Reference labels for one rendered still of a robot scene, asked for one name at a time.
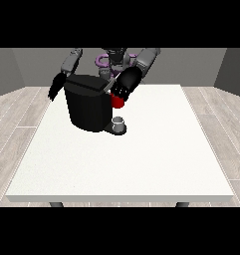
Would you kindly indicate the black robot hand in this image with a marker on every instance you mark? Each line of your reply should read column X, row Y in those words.
column 127, row 83
column 56, row 86

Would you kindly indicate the red pod holder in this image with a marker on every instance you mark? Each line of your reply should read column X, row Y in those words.
column 117, row 102

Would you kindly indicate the black coffee machine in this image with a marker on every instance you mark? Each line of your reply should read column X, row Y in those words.
column 86, row 104

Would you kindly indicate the grey robot trunk purple rings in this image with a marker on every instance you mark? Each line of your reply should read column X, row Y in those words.
column 105, row 61

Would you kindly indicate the dark table leg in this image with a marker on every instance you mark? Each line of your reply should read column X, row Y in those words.
column 56, row 204
column 182, row 204

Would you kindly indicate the pale grey machine lid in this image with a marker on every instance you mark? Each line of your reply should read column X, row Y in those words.
column 109, row 85

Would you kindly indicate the small grey cup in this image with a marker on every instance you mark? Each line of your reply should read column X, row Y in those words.
column 118, row 124

